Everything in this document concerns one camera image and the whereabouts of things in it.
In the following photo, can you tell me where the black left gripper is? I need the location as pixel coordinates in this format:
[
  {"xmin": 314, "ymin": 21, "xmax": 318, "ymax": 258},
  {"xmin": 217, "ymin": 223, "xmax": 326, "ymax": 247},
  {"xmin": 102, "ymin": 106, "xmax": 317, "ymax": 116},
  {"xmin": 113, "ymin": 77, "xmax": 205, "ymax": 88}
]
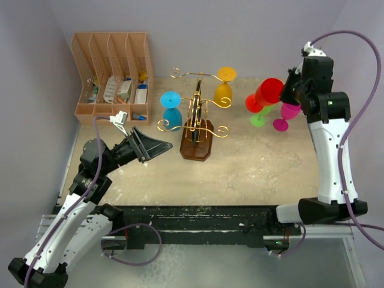
[{"xmin": 100, "ymin": 126, "xmax": 172, "ymax": 175}]

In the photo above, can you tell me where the pink wine glass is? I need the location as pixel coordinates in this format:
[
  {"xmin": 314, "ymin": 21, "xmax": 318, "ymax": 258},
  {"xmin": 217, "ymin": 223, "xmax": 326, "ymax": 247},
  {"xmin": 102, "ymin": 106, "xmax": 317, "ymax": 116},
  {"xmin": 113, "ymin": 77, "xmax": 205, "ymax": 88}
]
[{"xmin": 273, "ymin": 103, "xmax": 301, "ymax": 132}]

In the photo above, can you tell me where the red wine glass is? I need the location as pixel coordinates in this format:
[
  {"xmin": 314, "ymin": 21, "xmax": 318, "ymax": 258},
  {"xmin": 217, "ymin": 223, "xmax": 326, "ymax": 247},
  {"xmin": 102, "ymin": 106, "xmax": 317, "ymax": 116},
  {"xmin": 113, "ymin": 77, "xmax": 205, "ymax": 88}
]
[{"xmin": 245, "ymin": 78, "xmax": 284, "ymax": 113}]

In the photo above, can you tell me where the green wine glass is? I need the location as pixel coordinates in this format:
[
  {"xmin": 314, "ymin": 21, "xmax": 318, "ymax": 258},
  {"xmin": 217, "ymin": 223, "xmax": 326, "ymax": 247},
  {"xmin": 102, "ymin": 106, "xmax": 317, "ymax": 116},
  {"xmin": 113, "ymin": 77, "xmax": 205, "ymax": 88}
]
[{"xmin": 250, "ymin": 106, "xmax": 274, "ymax": 128}]

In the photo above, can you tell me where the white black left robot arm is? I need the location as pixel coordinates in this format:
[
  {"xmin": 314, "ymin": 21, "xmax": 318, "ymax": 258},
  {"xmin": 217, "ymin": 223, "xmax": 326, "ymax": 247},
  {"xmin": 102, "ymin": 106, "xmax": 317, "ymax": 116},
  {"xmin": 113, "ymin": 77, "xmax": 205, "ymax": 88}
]
[{"xmin": 8, "ymin": 128, "xmax": 173, "ymax": 287}]

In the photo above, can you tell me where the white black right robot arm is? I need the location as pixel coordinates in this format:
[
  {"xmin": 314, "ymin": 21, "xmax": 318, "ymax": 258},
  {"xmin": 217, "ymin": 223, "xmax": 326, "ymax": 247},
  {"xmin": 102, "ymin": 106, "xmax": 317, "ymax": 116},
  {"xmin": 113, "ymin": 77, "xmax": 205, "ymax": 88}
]
[{"xmin": 266, "ymin": 56, "xmax": 368, "ymax": 235}]

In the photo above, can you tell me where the gold black wine glass rack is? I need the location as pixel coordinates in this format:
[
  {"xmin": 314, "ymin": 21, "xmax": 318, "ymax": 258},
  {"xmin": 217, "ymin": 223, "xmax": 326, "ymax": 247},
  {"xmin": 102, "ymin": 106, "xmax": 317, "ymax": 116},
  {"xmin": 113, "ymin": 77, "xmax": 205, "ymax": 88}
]
[{"xmin": 157, "ymin": 68, "xmax": 232, "ymax": 161}]

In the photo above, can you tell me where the blue wine glass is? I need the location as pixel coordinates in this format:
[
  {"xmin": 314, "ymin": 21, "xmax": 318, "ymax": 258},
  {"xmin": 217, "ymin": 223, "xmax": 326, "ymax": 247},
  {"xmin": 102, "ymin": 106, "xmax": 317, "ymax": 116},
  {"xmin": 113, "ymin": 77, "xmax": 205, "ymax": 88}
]
[{"xmin": 160, "ymin": 91, "xmax": 183, "ymax": 131}]

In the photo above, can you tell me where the yellow wine glass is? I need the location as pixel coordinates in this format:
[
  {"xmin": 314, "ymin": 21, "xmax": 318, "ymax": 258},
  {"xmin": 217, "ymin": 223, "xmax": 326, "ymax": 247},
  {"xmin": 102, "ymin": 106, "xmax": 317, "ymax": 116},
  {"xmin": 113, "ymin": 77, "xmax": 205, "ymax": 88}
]
[{"xmin": 214, "ymin": 67, "xmax": 237, "ymax": 107}]

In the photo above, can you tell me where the grey blue cylinder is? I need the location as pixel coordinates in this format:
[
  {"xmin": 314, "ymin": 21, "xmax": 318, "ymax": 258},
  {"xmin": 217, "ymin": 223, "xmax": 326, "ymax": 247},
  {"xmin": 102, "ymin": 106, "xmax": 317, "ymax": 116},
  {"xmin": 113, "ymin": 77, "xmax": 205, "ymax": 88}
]
[{"xmin": 132, "ymin": 113, "xmax": 147, "ymax": 121}]

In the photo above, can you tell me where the white blue box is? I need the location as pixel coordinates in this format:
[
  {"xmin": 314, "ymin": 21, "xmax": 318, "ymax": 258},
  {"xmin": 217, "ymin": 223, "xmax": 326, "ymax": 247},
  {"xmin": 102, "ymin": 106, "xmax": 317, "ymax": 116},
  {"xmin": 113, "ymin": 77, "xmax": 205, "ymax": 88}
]
[{"xmin": 134, "ymin": 84, "xmax": 148, "ymax": 104}]

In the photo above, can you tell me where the white medicine box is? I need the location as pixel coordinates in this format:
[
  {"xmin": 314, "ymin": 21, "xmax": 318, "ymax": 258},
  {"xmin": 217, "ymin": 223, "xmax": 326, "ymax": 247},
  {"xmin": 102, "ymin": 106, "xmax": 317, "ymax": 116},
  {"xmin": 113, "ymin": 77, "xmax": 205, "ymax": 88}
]
[{"xmin": 117, "ymin": 80, "xmax": 131, "ymax": 101}]

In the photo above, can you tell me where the yellow small object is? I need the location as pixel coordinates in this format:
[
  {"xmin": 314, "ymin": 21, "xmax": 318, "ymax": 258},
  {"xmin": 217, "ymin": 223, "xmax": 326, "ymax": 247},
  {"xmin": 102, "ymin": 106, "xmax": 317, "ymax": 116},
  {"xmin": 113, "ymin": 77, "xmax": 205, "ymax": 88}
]
[{"xmin": 139, "ymin": 71, "xmax": 148, "ymax": 82}]

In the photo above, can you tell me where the peach plastic file organizer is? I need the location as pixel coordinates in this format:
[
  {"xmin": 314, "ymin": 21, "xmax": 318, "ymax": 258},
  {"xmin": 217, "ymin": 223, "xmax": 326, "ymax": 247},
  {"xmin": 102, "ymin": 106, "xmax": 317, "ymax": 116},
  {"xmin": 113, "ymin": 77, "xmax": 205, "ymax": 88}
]
[{"xmin": 71, "ymin": 32, "xmax": 155, "ymax": 126}]

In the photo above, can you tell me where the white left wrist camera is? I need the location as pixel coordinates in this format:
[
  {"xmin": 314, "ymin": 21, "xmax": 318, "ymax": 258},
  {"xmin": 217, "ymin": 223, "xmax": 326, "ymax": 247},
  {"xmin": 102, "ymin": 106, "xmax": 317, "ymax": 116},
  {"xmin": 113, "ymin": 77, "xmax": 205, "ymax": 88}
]
[{"xmin": 109, "ymin": 110, "xmax": 128, "ymax": 136}]

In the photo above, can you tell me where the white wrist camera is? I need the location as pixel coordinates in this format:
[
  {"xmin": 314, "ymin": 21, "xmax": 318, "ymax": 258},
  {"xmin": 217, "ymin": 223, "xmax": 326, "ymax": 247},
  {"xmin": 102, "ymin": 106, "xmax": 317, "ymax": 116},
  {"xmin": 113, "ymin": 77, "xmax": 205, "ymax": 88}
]
[
  {"xmin": 301, "ymin": 41, "xmax": 326, "ymax": 57},
  {"xmin": 109, "ymin": 110, "xmax": 128, "ymax": 136}
]

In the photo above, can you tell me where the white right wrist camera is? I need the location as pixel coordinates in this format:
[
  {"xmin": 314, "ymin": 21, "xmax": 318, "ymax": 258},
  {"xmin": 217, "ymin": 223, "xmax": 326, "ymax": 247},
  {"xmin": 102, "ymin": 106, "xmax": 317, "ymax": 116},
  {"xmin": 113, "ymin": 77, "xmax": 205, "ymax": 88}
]
[{"xmin": 301, "ymin": 41, "xmax": 326, "ymax": 57}]

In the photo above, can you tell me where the aluminium table frame rail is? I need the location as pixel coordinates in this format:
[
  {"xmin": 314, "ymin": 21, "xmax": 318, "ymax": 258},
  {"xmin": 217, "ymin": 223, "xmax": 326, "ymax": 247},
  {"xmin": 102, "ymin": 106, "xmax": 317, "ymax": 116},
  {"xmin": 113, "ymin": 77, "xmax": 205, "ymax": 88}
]
[{"xmin": 38, "ymin": 205, "xmax": 355, "ymax": 250}]

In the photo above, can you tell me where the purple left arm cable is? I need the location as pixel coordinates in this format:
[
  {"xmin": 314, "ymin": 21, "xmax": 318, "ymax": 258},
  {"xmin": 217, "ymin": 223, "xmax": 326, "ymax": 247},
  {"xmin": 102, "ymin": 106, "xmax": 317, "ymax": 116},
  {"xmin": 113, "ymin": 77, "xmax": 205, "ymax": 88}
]
[{"xmin": 23, "ymin": 116, "xmax": 112, "ymax": 288}]

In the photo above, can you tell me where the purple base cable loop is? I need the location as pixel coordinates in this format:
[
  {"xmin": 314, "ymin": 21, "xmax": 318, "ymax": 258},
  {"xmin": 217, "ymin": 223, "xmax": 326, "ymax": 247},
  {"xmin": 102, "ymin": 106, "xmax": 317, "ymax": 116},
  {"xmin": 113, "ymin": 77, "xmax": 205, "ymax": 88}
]
[{"xmin": 100, "ymin": 223, "xmax": 163, "ymax": 266}]

